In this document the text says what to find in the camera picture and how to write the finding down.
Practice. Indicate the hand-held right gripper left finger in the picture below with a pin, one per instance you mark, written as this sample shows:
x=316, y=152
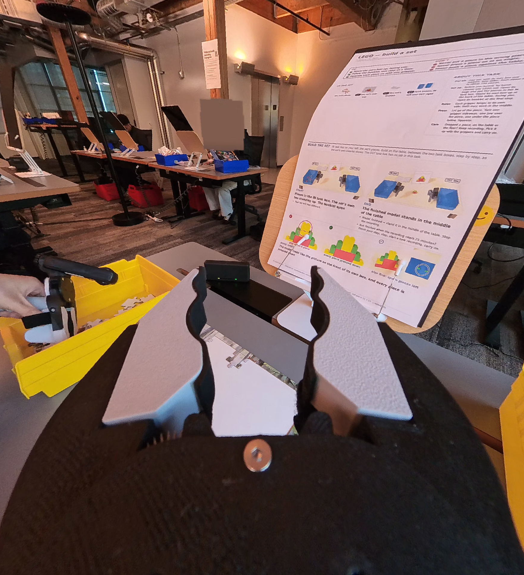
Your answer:
x=158, y=359

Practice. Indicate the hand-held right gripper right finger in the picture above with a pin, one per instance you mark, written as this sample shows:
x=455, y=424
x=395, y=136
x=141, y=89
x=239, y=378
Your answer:
x=356, y=359

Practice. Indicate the pile of puzzle pieces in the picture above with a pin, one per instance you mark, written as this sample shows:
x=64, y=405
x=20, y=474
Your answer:
x=129, y=302

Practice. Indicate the puzzle frame board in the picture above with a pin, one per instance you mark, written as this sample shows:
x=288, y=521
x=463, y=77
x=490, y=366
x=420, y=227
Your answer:
x=244, y=404

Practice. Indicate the person's left hand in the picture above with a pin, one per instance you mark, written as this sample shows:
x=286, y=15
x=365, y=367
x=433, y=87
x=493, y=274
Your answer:
x=6, y=292

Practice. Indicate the grey brown puzzle piece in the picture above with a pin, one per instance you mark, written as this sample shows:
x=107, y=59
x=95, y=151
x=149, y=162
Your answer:
x=240, y=360

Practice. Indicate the black pole stand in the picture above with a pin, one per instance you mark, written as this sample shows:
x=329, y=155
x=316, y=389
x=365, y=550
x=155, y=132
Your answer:
x=128, y=219

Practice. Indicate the black power adapter box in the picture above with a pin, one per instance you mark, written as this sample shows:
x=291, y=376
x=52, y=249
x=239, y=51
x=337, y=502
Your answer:
x=226, y=271

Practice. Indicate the red bag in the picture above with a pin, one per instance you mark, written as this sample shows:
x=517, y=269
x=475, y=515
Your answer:
x=107, y=189
x=197, y=197
x=145, y=195

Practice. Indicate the white tablet stand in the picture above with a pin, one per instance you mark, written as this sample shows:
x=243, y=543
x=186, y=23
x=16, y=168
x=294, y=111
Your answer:
x=28, y=161

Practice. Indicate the blue tray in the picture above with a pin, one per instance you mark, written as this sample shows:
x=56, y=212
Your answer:
x=170, y=159
x=230, y=166

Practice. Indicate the clear acrylic stand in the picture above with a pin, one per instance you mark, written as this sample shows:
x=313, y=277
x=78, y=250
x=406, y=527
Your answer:
x=196, y=161

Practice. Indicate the picture puzzle box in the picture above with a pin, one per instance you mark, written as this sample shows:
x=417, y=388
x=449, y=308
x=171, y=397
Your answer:
x=225, y=155

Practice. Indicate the printed instruction sheet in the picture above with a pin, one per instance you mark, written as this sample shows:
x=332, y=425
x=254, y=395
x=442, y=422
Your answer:
x=401, y=134

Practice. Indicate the black office chair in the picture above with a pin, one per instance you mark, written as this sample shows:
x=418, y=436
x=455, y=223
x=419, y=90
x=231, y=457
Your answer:
x=255, y=148

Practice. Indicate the white paper notice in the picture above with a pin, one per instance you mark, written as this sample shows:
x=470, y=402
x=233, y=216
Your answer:
x=211, y=63

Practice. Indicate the wooden pillar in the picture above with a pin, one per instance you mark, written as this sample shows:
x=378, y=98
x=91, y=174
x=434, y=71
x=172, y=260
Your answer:
x=217, y=22

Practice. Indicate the wall lamp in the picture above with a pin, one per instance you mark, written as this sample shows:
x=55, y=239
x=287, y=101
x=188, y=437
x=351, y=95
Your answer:
x=245, y=68
x=290, y=80

